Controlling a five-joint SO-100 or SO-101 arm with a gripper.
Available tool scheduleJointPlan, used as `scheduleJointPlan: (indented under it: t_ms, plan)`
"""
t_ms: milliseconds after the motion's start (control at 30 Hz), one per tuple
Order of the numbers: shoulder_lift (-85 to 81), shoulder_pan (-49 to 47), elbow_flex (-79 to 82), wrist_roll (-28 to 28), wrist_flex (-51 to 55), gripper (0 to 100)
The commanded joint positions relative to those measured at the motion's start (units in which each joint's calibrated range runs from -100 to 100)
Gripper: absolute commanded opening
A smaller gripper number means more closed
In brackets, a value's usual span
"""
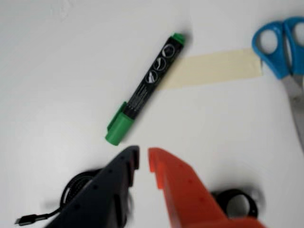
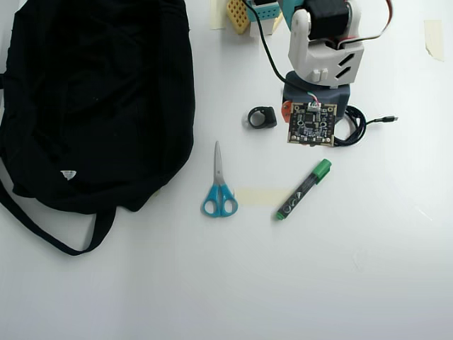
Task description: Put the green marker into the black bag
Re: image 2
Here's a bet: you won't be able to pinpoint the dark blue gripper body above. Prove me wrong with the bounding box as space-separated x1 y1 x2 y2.
282 70 352 120

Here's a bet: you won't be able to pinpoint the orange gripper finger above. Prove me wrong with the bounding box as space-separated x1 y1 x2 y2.
280 100 294 123

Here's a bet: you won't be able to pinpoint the green marker pen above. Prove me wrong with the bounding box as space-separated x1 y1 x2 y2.
275 158 333 221

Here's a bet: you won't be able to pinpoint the black fabric bag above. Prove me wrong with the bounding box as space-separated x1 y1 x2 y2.
0 0 197 256

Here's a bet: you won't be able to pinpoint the wide beige masking tape strip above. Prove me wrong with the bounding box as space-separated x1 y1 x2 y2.
234 188 294 207

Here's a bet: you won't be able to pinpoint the yellow perforated base piece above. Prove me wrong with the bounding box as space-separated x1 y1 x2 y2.
226 0 251 35

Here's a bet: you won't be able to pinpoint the narrow beige masking tape strip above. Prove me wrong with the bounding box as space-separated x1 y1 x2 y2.
210 0 227 30

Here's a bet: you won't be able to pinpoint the torn beige masking tape piece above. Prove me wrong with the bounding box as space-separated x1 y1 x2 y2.
423 19 446 63

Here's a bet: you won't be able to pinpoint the black plastic ring clamp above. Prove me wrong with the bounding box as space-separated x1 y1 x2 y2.
246 106 277 130

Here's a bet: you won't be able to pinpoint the bare camera circuit board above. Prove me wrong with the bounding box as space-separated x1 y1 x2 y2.
286 101 338 147

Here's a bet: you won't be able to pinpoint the black camera cable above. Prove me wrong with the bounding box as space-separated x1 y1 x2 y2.
251 0 302 92

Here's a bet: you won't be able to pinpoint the coiled black USB cable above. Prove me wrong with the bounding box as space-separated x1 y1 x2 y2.
333 105 399 147

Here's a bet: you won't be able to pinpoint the blue handled scissors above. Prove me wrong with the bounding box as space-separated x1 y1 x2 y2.
201 140 239 217

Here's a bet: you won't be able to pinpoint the red white servo wire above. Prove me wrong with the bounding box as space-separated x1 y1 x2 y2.
336 0 394 49

